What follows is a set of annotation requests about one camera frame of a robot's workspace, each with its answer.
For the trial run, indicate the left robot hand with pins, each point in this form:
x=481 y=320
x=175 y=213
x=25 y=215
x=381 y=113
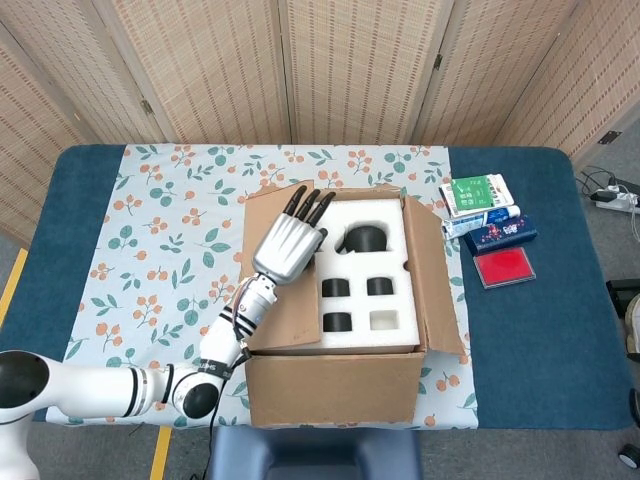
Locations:
x=285 y=245

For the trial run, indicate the brown cardboard box red lids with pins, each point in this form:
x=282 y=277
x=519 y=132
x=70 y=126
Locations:
x=335 y=390

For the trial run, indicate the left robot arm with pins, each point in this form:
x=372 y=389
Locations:
x=90 y=390

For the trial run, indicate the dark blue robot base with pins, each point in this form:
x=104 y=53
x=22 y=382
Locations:
x=315 y=457

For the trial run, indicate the white foam insert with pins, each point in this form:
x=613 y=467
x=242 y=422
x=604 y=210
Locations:
x=367 y=265

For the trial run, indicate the blue white toothpaste box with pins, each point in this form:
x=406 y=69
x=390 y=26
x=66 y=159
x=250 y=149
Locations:
x=480 y=222

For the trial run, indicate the dark blue printed box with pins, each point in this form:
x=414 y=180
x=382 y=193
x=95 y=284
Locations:
x=500 y=235

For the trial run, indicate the black cup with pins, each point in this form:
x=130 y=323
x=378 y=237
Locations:
x=336 y=289
x=381 y=286
x=337 y=322

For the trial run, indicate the black teapot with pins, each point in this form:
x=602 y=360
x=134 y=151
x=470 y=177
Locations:
x=367 y=239

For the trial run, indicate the floral print tablecloth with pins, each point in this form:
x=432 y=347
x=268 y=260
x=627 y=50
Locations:
x=165 y=250

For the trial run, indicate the woven folding screen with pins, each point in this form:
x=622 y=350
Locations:
x=225 y=65

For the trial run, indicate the green booklet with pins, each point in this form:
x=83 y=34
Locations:
x=470 y=195

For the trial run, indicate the red ink pad case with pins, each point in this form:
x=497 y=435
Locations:
x=505 y=265

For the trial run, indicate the white printed packet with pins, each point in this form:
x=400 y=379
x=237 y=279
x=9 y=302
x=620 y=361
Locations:
x=501 y=190

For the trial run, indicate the white power strip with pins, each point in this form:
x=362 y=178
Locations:
x=617 y=197

